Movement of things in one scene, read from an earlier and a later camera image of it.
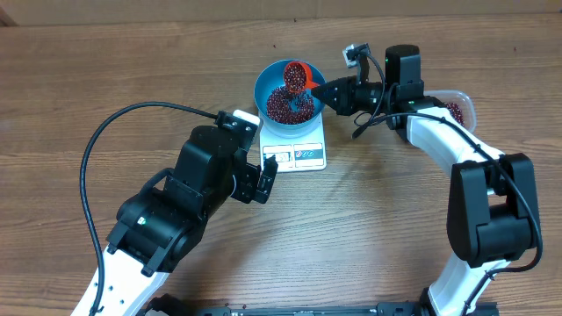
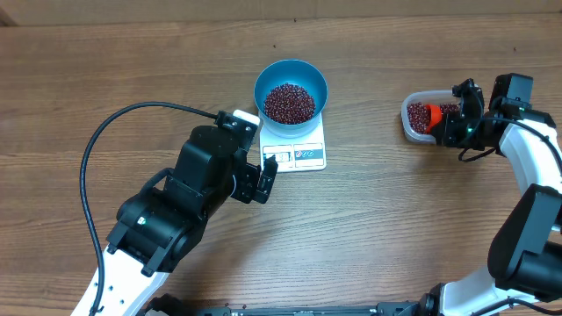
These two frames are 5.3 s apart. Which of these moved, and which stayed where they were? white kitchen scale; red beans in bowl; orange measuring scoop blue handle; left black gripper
Moved: orange measuring scoop blue handle
Stayed: white kitchen scale; red beans in bowl; left black gripper
